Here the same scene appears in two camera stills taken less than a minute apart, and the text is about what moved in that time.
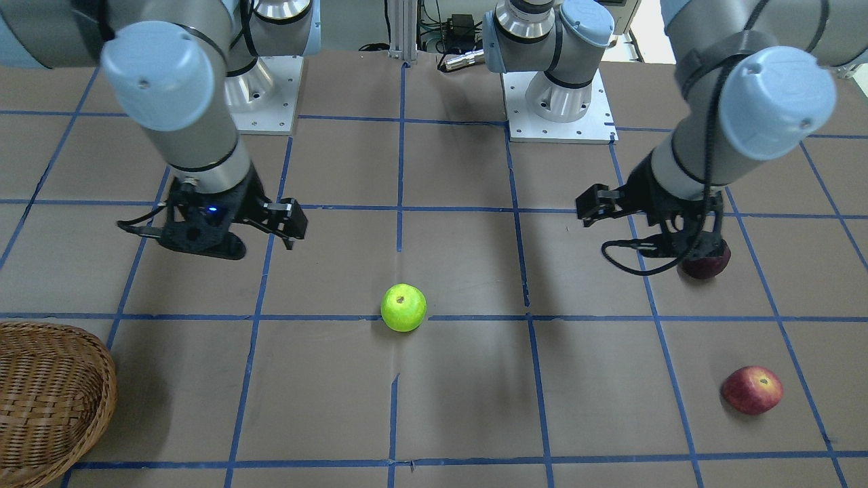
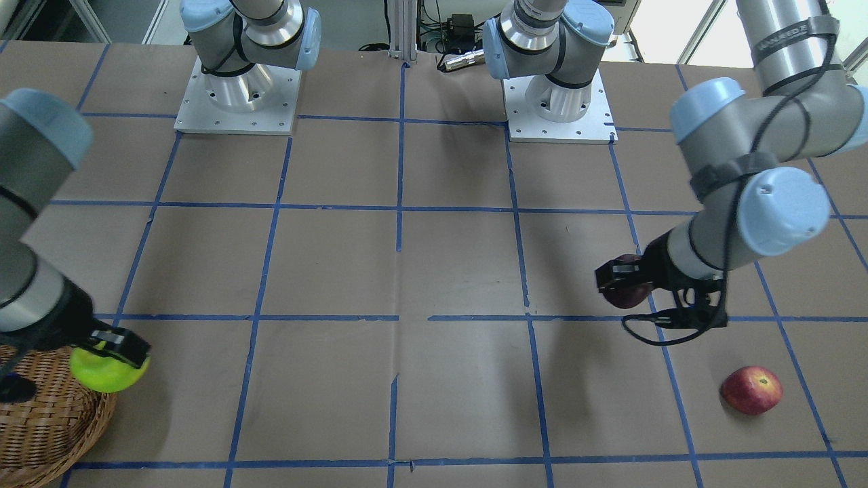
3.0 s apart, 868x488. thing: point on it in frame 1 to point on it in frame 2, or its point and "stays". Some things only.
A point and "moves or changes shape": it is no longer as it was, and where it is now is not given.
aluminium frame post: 403,30 stays
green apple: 403,308 to 99,371
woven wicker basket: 58,388 stays
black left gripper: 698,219 to 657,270
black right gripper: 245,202 to 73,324
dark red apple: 705,267 moves or changes shape
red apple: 752,390 stays
